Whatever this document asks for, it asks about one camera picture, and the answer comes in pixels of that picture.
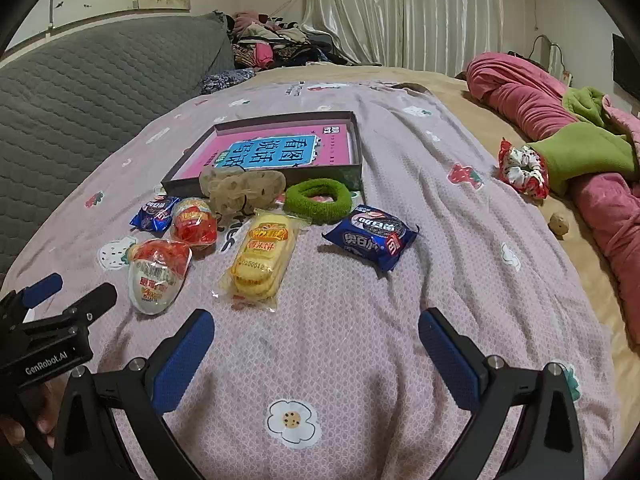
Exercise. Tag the pink quilt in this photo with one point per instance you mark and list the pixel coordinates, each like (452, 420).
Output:
(525, 95)

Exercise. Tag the beige scrunchie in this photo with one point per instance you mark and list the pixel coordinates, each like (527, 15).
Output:
(225, 190)

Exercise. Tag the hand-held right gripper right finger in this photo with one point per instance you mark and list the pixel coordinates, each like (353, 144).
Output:
(450, 360)

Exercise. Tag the white and red toy egg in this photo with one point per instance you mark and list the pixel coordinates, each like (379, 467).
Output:
(155, 280)

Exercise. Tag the person's left hand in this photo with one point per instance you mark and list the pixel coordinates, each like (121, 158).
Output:
(45, 420)

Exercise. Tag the white curtain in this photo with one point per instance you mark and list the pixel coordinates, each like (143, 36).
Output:
(400, 10)

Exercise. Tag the grey quilted headboard cover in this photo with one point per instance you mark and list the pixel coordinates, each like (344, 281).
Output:
(75, 110)

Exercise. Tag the pile of clothes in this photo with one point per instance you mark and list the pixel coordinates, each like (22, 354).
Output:
(270, 45)

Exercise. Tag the green scrunchie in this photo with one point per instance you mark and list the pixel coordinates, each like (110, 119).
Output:
(300, 210)

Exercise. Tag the green fleece blanket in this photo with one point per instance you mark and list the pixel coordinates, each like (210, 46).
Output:
(580, 150)

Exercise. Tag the small blue cookie packet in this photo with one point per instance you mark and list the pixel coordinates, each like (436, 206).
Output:
(155, 215)

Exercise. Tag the small beige ball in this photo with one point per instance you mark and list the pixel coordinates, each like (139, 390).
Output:
(559, 225)

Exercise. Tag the tan bedsheet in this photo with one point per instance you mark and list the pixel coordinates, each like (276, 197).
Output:
(475, 110)

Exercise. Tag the blue floral cloth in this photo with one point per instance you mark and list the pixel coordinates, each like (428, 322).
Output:
(225, 80)

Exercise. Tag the large blue cookie packet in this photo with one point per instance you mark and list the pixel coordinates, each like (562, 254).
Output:
(370, 235)

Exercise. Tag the yellow cake packet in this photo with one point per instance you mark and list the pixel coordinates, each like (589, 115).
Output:
(260, 255)

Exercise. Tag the black television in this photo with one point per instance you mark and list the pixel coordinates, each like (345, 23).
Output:
(627, 70)

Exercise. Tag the red floral scrunchie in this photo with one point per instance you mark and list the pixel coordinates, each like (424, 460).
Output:
(515, 165)

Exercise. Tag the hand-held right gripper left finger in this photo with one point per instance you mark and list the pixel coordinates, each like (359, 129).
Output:
(182, 360)

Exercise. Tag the pink strawberry print blanket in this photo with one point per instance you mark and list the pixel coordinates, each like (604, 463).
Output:
(350, 310)

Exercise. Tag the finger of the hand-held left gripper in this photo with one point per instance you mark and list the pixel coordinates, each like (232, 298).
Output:
(90, 305)
(42, 285)

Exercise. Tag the dark shallow cardboard box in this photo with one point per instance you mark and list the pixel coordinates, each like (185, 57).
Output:
(356, 160)

